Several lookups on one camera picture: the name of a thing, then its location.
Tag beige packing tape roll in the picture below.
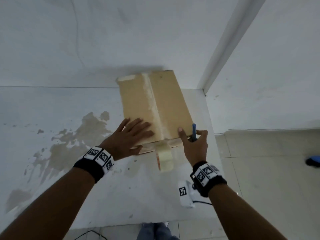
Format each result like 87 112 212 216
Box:
155 140 174 172

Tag person's left forearm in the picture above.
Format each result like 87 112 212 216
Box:
0 167 96 240

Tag blue object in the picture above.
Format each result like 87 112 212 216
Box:
305 155 320 168

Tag black floor cable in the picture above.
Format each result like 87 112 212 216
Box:
75 230 108 240

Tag person's left hand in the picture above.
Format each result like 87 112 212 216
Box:
100 118 155 162

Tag brown cardboard box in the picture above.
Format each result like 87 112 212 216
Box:
116 70 196 154

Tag person's right hand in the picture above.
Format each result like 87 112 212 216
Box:
177 127 209 168

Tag person's right forearm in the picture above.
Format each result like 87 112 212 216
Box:
207 183 288 240

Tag black wristband with marker tags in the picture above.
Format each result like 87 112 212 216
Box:
190 161 228 198
73 146 115 184

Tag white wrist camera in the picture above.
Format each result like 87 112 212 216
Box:
178 180 198 209

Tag person's blue jeans legs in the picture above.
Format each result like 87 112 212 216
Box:
136 222 179 240

